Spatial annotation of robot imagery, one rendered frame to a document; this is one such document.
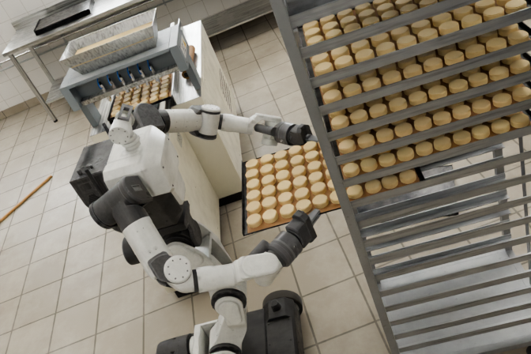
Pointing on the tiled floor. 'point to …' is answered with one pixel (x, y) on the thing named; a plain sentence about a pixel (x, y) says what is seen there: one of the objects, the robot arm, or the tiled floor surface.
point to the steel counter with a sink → (112, 2)
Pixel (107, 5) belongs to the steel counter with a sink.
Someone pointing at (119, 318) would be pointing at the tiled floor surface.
